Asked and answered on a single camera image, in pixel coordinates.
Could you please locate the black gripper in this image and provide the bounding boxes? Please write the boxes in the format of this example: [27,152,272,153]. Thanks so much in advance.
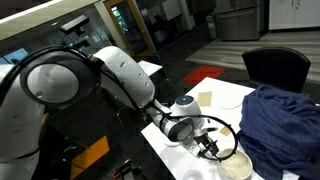
[192,133,220,158]

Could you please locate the white bowl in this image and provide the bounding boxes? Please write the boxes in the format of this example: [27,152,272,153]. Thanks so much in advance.
[216,148,254,180]

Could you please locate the small wooden block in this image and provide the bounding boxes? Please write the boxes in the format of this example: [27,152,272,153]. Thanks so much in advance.
[219,126,232,138]

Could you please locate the red floor mat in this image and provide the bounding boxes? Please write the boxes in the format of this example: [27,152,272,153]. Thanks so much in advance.
[182,64,226,85]

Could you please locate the blue cloth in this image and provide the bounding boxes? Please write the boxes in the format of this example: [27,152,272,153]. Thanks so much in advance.
[237,84,320,180]

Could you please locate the black and red tool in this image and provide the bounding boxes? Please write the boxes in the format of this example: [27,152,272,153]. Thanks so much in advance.
[111,159,144,180]

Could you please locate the small white table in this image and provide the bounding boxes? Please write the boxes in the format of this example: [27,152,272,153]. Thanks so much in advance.
[137,59,164,77]

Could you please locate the black chair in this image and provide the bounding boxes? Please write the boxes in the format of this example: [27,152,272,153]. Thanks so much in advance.
[241,46,312,94]

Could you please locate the grey trash bin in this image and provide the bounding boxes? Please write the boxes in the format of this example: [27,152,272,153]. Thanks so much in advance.
[205,12,219,39]

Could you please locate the stainless steel appliance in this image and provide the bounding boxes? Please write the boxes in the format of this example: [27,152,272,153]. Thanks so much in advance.
[214,0,264,42]

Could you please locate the white cabinet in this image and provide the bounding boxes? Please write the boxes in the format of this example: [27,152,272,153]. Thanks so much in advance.
[268,0,320,31]

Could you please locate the wooden door frame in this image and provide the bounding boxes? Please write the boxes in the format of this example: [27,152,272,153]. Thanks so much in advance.
[103,0,158,59]

